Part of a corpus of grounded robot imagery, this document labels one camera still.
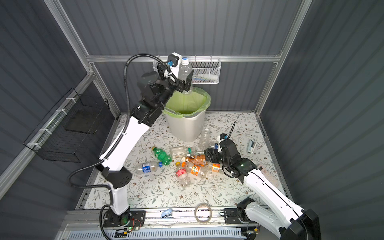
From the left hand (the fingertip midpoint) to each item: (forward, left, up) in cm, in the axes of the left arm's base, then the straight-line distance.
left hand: (179, 63), depth 59 cm
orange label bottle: (-20, -18, -53) cm, 59 cm away
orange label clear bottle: (-22, -6, -52) cm, 57 cm away
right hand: (-17, -15, -41) cm, 47 cm away
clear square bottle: (-7, +4, -56) cm, 57 cm away
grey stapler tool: (-5, -45, -55) cm, 71 cm away
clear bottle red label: (-24, +1, -57) cm, 61 cm away
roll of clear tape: (-44, -12, -59) cm, 74 cm away
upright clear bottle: (0, -14, -57) cm, 59 cm away
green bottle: (-11, +14, -53) cm, 56 cm away
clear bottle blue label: (-18, +22, -53) cm, 60 cm away
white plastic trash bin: (0, -2, -40) cm, 40 cm away
